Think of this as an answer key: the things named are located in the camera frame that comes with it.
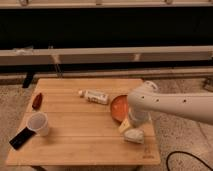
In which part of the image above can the white sponge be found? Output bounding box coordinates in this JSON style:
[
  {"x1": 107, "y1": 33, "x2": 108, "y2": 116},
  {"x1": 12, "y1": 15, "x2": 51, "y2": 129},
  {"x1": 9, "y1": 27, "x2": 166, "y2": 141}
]
[{"x1": 124, "y1": 129, "x2": 144, "y2": 144}]

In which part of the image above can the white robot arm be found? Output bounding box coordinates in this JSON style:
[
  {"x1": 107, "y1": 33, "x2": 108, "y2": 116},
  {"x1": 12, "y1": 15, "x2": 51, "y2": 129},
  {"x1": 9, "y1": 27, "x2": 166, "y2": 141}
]
[{"x1": 119, "y1": 81, "x2": 213, "y2": 133}]

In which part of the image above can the orange ceramic bowl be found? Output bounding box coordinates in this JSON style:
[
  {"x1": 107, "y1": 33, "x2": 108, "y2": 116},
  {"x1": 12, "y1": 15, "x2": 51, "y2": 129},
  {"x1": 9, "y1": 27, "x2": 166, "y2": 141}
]
[{"x1": 110, "y1": 95, "x2": 129, "y2": 122}]

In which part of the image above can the white lying bottle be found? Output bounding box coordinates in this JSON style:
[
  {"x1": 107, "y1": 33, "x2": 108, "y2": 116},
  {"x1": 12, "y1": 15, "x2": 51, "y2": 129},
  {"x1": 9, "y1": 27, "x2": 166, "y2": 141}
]
[{"x1": 78, "y1": 90, "x2": 109, "y2": 105}]

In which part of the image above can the wooden folding table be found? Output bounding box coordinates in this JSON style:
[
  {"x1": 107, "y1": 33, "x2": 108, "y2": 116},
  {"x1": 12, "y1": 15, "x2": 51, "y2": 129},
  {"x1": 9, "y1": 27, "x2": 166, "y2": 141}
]
[{"x1": 6, "y1": 78, "x2": 160, "y2": 166}]

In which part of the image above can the white plastic cup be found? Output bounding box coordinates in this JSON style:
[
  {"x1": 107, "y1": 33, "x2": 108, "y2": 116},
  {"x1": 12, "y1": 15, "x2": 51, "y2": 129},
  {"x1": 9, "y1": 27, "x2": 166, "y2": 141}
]
[{"x1": 26, "y1": 112, "x2": 50, "y2": 136}]

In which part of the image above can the dark red small object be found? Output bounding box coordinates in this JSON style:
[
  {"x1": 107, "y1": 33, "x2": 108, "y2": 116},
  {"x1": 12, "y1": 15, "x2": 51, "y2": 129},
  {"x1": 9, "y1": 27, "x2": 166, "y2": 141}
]
[{"x1": 32, "y1": 93, "x2": 43, "y2": 110}]

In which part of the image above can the black rectangular remote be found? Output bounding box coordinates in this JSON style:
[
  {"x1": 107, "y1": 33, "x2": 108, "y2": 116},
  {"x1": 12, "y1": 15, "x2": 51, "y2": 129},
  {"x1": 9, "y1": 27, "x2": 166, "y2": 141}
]
[{"x1": 9, "y1": 127, "x2": 35, "y2": 150}]

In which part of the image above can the black floor cable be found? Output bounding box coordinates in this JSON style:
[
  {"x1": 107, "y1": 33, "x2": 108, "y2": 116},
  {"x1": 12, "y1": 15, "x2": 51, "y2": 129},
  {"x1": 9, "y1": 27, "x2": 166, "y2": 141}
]
[{"x1": 165, "y1": 150, "x2": 213, "y2": 171}]

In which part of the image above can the long grey wall rail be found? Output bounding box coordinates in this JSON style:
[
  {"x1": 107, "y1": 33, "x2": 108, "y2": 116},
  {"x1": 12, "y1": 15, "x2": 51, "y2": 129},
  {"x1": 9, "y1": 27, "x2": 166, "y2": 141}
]
[{"x1": 0, "y1": 45, "x2": 213, "y2": 66}]

